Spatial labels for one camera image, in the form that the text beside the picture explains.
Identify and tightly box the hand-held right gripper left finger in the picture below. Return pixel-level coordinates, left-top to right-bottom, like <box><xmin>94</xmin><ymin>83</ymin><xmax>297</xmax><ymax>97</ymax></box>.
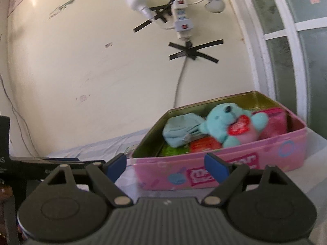
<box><xmin>45</xmin><ymin>153</ymin><xmax>134</xmax><ymax>208</ymax></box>

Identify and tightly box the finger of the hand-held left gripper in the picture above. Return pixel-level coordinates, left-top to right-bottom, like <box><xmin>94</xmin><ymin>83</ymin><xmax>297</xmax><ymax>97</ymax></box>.
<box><xmin>41</xmin><ymin>158</ymin><xmax>107</xmax><ymax>170</ymax></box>

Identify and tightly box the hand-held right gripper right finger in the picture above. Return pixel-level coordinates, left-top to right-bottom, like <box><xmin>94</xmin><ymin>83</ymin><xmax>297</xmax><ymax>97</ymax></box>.
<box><xmin>203</xmin><ymin>153</ymin><xmax>288</xmax><ymax>208</ymax></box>

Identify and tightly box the red small box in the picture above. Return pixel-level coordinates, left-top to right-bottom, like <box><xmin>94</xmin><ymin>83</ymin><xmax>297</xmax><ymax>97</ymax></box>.
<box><xmin>189</xmin><ymin>136</ymin><xmax>222</xmax><ymax>154</ymax></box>

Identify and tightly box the green plastic packet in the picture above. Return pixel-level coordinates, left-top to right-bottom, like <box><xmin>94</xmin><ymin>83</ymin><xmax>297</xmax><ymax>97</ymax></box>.
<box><xmin>160</xmin><ymin>144</ymin><xmax>191</xmax><ymax>157</ymax></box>

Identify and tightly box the teal plush bear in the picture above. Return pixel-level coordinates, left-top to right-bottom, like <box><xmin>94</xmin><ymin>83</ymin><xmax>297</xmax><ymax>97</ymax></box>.
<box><xmin>199</xmin><ymin>103</ymin><xmax>269</xmax><ymax>148</ymax></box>

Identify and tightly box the pink biscuit tin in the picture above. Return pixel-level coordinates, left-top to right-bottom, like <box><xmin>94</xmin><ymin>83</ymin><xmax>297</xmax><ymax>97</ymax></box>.
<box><xmin>127</xmin><ymin>90</ymin><xmax>307</xmax><ymax>191</ymax></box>

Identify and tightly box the teal fabric pouch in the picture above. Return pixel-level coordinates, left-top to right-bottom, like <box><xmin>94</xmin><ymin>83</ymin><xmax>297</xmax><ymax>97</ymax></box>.
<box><xmin>163</xmin><ymin>114</ymin><xmax>206</xmax><ymax>148</ymax></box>

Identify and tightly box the pink glitter zip pouch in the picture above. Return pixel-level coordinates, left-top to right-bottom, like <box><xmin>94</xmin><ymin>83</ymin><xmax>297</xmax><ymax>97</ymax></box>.
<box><xmin>252</xmin><ymin>108</ymin><xmax>288</xmax><ymax>139</ymax></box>

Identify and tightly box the person's left hand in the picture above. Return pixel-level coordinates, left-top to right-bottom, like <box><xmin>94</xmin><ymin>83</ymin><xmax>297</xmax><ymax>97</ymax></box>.
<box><xmin>0</xmin><ymin>186</ymin><xmax>14</xmax><ymax>238</ymax></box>

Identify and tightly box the light blue bed sheet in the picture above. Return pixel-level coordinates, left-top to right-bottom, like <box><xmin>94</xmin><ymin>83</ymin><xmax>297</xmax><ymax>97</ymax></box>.
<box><xmin>47</xmin><ymin>128</ymin><xmax>327</xmax><ymax>245</ymax></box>

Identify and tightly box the black tape cross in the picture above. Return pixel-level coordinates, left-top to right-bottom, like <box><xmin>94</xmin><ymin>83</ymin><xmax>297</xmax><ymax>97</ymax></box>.
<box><xmin>133</xmin><ymin>0</ymin><xmax>188</xmax><ymax>33</ymax></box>
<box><xmin>168</xmin><ymin>39</ymin><xmax>224</xmax><ymax>64</ymax></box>

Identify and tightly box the white power strip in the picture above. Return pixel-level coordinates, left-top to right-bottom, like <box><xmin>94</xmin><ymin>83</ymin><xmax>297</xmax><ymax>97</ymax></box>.
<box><xmin>171</xmin><ymin>0</ymin><xmax>193</xmax><ymax>41</ymax></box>

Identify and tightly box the white light bulb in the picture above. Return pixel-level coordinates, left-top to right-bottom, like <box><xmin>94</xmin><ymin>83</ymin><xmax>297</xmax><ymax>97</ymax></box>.
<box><xmin>124</xmin><ymin>0</ymin><xmax>159</xmax><ymax>22</ymax></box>

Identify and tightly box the thin black wall cable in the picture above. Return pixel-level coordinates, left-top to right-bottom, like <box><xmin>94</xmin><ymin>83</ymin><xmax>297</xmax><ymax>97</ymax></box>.
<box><xmin>0</xmin><ymin>71</ymin><xmax>39</xmax><ymax>157</ymax></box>

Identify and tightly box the grey power cable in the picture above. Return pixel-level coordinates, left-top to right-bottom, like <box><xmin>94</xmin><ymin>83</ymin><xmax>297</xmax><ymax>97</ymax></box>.
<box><xmin>173</xmin><ymin>56</ymin><xmax>187</xmax><ymax>109</ymax></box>

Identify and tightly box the white window frame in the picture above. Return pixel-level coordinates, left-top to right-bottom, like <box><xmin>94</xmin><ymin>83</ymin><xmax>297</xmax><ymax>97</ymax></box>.
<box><xmin>222</xmin><ymin>0</ymin><xmax>327</xmax><ymax>139</ymax></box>

